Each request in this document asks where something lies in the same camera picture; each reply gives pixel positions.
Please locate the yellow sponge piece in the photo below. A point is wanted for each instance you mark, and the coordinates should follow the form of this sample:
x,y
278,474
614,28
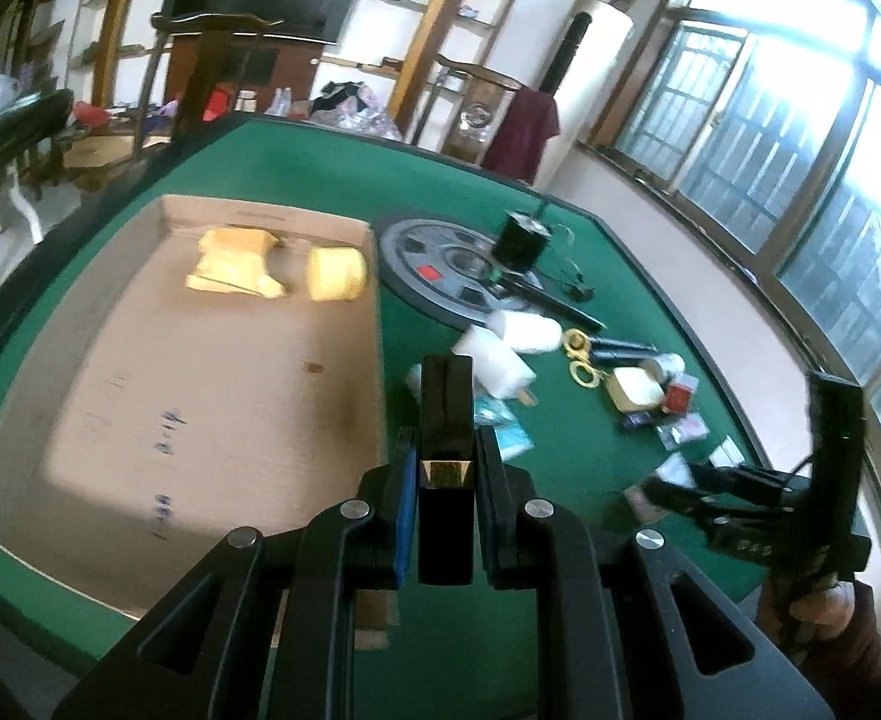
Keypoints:
x,y
234,262

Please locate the pinkish small packet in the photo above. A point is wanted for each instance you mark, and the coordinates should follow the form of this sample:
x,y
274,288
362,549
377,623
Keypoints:
x,y
639,504

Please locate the small white jar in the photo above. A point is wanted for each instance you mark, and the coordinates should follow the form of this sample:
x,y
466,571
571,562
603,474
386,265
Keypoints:
x,y
665,367

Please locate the wooden chair with shirt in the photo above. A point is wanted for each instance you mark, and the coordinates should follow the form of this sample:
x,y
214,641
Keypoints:
x,y
470,90

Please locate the small white packet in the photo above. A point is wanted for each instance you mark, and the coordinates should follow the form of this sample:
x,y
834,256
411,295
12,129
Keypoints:
x,y
676,471

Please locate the white stool legs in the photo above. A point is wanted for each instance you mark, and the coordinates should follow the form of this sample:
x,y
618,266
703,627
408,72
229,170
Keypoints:
x,y
20,202

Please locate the yellow tape roll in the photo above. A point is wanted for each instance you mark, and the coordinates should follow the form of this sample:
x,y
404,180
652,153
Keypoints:
x,y
335,272

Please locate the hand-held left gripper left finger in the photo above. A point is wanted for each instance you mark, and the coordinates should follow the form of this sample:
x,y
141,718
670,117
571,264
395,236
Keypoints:
x,y
406,510

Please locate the flattened cardboard piece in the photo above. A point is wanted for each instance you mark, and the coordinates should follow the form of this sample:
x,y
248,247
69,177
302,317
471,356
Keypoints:
x,y
103,151

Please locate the cardboard box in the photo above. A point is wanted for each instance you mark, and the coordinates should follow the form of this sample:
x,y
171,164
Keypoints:
x,y
208,405

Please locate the dark wooden bench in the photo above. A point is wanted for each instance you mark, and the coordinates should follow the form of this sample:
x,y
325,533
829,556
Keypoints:
x,y
13,135

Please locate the maroon shirt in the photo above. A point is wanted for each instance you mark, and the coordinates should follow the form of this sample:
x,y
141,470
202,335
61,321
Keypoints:
x,y
523,131

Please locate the person's right forearm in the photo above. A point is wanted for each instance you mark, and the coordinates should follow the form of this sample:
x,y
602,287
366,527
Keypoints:
x,y
867,637

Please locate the black cylindrical motor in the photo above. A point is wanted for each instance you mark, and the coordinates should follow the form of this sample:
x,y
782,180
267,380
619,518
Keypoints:
x,y
519,240

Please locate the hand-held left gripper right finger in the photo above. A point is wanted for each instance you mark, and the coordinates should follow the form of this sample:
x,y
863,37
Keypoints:
x,y
487,510

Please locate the small dark blue packet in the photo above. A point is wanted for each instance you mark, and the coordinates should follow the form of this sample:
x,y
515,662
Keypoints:
x,y
637,420

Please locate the black flat bar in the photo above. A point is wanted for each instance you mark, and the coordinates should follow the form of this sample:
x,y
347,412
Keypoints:
x,y
560,304

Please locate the cream rectangular box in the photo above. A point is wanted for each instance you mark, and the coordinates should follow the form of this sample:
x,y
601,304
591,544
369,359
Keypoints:
x,y
635,388

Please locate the red bag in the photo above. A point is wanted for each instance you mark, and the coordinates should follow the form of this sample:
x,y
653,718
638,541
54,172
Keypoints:
x,y
91,114

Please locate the dark wooden chair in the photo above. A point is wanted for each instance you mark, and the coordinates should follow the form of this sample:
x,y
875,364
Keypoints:
x,y
208,60

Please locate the small red box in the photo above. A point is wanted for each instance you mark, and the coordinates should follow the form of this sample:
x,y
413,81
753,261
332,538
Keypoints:
x,y
680,396

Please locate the black box with gold band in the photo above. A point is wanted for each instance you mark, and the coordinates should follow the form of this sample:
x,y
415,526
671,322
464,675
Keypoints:
x,y
446,465

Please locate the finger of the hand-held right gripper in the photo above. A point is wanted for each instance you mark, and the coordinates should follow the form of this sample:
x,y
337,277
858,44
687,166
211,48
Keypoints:
x,y
672,499
725,476

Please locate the white standing air conditioner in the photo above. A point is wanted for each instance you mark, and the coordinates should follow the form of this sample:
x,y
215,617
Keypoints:
x,y
590,82

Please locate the teal printed packet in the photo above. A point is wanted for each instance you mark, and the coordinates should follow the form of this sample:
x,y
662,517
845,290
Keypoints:
x,y
494,411
515,441

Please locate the pile of clothes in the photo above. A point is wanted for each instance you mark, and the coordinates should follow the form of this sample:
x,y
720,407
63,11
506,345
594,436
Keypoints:
x,y
354,109

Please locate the white card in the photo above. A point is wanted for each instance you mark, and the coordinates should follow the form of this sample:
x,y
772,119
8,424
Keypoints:
x,y
725,454

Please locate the clear plastic packet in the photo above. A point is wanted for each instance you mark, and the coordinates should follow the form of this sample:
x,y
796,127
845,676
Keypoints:
x,y
684,431

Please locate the person's right hand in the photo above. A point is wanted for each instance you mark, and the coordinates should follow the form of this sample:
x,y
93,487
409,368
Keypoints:
x,y
815,607

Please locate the large framed window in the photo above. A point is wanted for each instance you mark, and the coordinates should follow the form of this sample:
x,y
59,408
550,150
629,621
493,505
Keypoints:
x,y
785,150

